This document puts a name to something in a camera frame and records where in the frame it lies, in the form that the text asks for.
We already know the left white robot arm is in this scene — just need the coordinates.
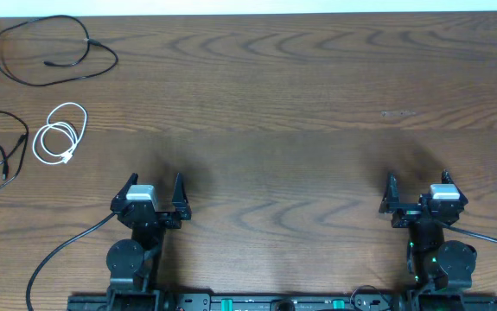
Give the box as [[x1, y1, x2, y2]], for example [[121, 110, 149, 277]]
[[103, 173, 192, 311]]

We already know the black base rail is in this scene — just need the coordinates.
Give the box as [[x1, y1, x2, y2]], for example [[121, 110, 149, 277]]
[[66, 290, 497, 311]]

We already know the black usb cable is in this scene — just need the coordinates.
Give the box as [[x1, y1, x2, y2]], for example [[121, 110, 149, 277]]
[[0, 110, 30, 202]]

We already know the white usb cable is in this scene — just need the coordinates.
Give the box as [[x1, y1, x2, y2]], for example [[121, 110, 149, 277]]
[[31, 102, 89, 166]]

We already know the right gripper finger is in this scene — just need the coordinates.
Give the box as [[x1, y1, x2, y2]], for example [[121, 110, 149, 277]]
[[441, 170, 459, 193], [379, 173, 400, 213]]

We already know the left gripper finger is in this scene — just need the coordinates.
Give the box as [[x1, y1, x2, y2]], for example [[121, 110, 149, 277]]
[[172, 173, 192, 219], [112, 173, 138, 203]]

